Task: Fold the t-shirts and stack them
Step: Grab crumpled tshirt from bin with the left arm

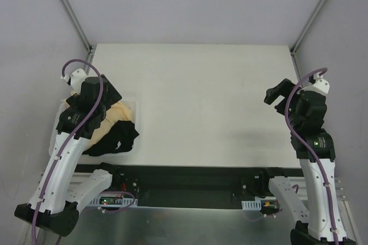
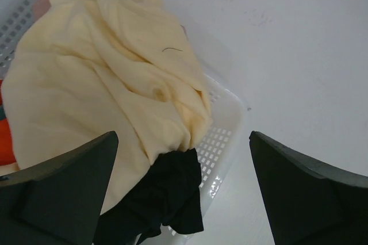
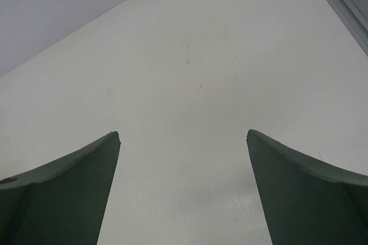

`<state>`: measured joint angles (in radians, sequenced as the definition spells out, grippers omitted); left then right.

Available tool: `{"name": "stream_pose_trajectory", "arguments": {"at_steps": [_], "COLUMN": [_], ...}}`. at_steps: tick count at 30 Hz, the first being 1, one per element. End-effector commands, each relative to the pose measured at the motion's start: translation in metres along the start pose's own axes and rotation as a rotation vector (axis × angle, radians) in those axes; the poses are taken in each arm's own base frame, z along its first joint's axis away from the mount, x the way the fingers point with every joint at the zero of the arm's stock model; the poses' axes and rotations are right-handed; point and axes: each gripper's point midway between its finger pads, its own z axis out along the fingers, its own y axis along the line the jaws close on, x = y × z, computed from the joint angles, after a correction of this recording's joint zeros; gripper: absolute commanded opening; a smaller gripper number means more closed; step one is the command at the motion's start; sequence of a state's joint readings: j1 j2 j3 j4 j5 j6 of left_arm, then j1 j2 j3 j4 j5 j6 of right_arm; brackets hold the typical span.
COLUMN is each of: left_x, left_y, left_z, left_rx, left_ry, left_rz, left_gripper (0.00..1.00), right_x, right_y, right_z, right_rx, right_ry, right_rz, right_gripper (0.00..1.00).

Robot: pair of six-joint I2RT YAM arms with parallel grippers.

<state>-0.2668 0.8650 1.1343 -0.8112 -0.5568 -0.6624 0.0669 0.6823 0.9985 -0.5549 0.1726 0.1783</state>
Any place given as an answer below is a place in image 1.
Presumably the aluminium frame post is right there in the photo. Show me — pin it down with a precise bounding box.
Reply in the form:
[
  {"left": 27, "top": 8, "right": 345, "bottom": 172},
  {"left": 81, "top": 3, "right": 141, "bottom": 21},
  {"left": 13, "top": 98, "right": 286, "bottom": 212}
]
[
  {"left": 290, "top": 0, "right": 328, "bottom": 56},
  {"left": 59, "top": 0, "right": 93, "bottom": 53}
]

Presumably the left white cable duct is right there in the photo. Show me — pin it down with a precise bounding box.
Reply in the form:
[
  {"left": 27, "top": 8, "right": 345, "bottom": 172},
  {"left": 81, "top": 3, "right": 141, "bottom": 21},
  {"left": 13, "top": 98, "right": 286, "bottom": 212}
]
[{"left": 88, "top": 196, "right": 138, "bottom": 208}]

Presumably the black t shirt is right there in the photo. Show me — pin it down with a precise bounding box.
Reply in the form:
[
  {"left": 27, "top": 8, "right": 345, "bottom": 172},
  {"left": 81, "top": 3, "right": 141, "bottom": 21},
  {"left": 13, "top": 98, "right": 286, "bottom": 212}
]
[{"left": 83, "top": 121, "right": 139, "bottom": 156}]

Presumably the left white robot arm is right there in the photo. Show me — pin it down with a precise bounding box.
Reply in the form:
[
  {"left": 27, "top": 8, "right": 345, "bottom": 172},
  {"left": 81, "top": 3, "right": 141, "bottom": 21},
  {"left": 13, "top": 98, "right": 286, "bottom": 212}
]
[{"left": 14, "top": 72, "right": 122, "bottom": 237}]

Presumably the left aluminium frame post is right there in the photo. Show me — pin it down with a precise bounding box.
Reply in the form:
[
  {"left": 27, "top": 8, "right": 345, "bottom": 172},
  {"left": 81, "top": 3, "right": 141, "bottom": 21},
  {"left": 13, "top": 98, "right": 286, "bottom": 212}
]
[{"left": 59, "top": 0, "right": 93, "bottom": 53}]

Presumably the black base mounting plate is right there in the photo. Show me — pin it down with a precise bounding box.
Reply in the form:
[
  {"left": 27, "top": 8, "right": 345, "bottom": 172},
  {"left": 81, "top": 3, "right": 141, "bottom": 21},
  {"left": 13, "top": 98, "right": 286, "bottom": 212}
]
[{"left": 75, "top": 163, "right": 305, "bottom": 208}]

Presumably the right aluminium frame post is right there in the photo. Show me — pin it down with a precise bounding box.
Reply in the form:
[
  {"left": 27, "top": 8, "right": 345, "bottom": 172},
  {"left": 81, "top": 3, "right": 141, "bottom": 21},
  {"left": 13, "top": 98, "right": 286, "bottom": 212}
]
[{"left": 290, "top": 0, "right": 328, "bottom": 56}]

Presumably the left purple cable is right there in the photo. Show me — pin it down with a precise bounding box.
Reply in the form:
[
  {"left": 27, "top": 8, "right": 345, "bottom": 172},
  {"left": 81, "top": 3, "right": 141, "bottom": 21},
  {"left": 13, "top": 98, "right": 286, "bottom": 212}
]
[{"left": 30, "top": 59, "right": 136, "bottom": 245}]

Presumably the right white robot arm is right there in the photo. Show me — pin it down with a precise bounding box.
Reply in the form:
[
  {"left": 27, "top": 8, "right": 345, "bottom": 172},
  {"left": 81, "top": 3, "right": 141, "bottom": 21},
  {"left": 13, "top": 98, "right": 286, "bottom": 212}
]
[{"left": 259, "top": 68, "right": 356, "bottom": 244}]

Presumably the white cable duct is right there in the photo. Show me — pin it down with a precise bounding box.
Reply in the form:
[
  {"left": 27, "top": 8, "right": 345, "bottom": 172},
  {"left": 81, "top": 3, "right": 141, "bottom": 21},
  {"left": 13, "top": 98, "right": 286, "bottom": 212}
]
[
  {"left": 88, "top": 196, "right": 138, "bottom": 208},
  {"left": 241, "top": 200, "right": 262, "bottom": 211}
]

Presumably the right white cable duct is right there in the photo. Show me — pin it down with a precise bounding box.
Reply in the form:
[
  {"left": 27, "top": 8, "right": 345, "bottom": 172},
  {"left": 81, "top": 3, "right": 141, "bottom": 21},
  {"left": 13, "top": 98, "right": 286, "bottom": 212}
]
[{"left": 241, "top": 200, "right": 262, "bottom": 211}]

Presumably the cream yellow t shirt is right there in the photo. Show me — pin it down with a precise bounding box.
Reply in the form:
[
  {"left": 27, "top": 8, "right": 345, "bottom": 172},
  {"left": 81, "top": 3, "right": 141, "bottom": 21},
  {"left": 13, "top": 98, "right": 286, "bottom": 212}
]
[{"left": 60, "top": 90, "right": 136, "bottom": 151}]

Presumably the white plastic laundry basket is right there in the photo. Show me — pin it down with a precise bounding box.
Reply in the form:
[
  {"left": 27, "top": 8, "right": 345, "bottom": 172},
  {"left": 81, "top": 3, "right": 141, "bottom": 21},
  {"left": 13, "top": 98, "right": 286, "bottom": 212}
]
[{"left": 48, "top": 98, "right": 143, "bottom": 157}]

